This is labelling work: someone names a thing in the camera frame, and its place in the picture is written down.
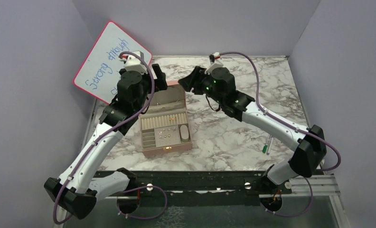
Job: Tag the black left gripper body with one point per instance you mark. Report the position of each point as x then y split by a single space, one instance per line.
146 83

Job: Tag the pink jewelry box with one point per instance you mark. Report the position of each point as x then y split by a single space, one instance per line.
165 125

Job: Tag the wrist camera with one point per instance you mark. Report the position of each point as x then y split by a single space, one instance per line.
215 62
131 63

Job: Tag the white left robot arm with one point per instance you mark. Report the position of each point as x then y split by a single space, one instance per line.
75 190

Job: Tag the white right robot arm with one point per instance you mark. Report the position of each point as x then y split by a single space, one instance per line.
305 142

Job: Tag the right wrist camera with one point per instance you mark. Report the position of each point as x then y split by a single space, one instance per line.
215 62

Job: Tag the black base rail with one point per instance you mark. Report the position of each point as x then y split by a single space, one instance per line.
200 188

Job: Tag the silver earrings cluster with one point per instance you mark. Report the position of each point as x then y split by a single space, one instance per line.
167 132

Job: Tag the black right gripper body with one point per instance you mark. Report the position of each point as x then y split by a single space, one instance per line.
206 86

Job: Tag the pink framed whiteboard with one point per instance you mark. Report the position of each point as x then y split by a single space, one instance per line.
99 74

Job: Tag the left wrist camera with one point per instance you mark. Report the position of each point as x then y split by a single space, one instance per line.
131 63

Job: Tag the green marker pen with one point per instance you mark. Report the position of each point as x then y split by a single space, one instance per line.
267 146

